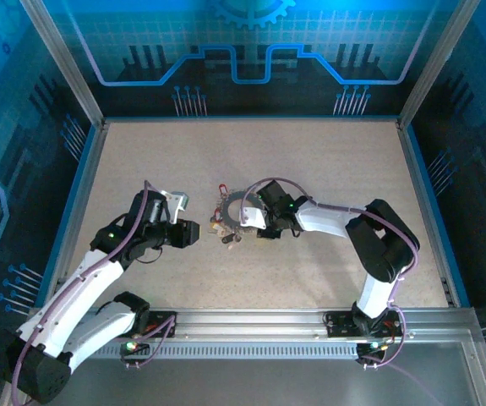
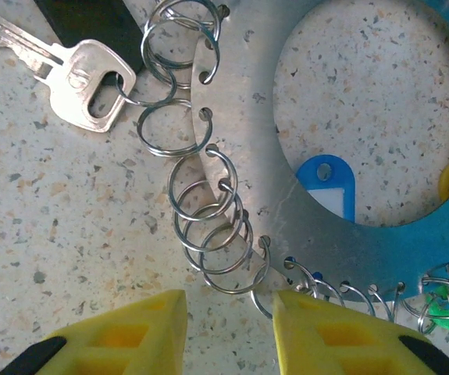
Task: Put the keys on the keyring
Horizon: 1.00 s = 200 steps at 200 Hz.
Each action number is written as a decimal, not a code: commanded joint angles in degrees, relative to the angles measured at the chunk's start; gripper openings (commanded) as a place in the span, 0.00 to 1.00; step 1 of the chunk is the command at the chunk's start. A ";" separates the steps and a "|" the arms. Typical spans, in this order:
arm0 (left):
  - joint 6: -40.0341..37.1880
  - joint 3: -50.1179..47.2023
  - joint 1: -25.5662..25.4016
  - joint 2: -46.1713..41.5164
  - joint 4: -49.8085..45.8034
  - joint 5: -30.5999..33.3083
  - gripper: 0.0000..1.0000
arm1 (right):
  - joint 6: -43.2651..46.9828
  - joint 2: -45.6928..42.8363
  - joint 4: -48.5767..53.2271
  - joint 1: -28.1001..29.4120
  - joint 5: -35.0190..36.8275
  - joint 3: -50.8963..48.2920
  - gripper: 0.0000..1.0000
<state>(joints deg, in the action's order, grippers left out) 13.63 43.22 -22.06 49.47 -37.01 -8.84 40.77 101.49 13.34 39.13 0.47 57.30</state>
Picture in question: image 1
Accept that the grey keyring with small rings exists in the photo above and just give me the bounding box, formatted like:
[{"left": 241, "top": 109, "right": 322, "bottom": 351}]
[{"left": 209, "top": 188, "right": 269, "bottom": 250}]

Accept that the LED connector board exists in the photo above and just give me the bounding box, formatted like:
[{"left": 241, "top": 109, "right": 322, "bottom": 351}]
[
  {"left": 119, "top": 337, "right": 150, "bottom": 356},
  {"left": 356, "top": 337, "right": 396, "bottom": 359}
]

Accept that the grey metal sheet panel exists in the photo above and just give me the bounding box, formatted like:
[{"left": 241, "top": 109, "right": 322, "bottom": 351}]
[{"left": 25, "top": 358, "right": 483, "bottom": 406}]

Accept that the aluminium side rail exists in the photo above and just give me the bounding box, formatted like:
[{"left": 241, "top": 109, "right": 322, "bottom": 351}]
[
  {"left": 41, "top": 120, "right": 111, "bottom": 308},
  {"left": 396, "top": 120, "right": 459, "bottom": 308}
]

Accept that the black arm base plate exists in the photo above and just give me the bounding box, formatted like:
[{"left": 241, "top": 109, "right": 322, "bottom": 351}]
[
  {"left": 147, "top": 310, "right": 179, "bottom": 339},
  {"left": 324, "top": 310, "right": 403, "bottom": 339}
]

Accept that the thin aluminium cross rail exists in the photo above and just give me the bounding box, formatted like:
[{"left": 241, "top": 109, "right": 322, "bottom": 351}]
[{"left": 102, "top": 114, "right": 401, "bottom": 124}]

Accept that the aluminium mounting rail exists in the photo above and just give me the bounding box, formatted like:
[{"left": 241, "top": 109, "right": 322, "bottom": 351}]
[{"left": 26, "top": 306, "right": 480, "bottom": 344}]

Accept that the slotted grey cable duct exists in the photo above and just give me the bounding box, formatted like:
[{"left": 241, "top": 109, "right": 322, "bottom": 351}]
[{"left": 98, "top": 343, "right": 360, "bottom": 360}]

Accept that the aluminium frame post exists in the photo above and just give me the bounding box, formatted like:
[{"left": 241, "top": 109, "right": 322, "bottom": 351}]
[
  {"left": 18, "top": 0, "right": 107, "bottom": 130},
  {"left": 396, "top": 0, "right": 483, "bottom": 130}
]

